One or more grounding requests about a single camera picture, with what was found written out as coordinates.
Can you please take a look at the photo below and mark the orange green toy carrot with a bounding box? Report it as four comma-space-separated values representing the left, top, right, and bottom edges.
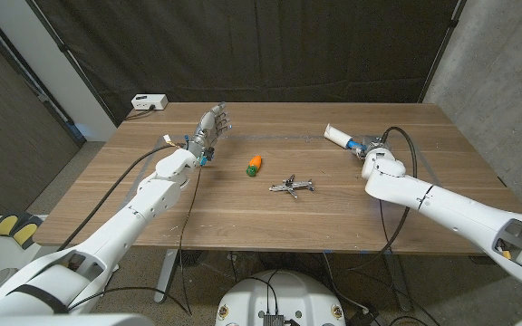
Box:
246, 155, 263, 177

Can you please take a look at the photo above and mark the black floor adapter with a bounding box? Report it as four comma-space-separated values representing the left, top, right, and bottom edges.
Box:
345, 307, 382, 326

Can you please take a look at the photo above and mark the black backdrop curtain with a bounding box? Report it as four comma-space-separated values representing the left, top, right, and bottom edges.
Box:
32, 0, 461, 126

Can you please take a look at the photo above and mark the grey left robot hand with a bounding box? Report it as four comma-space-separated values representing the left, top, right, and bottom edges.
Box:
186, 101, 234, 156

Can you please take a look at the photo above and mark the silver toy airplane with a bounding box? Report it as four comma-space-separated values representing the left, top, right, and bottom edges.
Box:
268, 174, 315, 199

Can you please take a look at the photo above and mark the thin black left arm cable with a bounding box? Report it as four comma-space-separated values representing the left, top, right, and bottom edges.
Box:
68, 166, 203, 317

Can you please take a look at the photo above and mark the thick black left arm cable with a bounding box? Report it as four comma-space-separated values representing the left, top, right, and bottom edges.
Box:
56, 143, 179, 253

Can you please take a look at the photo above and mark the yellow black foot pedal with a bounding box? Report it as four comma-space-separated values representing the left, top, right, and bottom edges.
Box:
0, 213, 20, 236
11, 216, 44, 250

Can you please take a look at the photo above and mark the black power cord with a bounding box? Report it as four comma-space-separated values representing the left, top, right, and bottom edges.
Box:
123, 106, 156, 121

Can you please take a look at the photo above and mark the grey table leg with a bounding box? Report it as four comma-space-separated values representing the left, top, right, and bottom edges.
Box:
383, 253, 414, 313
154, 248, 180, 303

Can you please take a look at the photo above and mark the white lint roller blue handle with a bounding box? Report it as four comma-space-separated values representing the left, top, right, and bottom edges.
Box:
324, 123, 366, 153

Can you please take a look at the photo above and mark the white power outlet box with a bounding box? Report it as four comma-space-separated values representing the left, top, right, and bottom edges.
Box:
130, 93, 169, 111

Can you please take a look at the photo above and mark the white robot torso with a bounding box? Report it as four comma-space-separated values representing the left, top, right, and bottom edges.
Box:
215, 270, 347, 326

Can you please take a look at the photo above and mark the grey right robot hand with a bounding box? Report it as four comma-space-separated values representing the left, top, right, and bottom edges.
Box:
353, 133, 396, 160

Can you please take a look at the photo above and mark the black backdrop stand pole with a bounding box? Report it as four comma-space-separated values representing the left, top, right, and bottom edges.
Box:
24, 0, 120, 127
417, 0, 467, 104

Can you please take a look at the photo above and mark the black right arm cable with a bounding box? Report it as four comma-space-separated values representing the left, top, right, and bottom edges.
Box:
346, 126, 419, 273

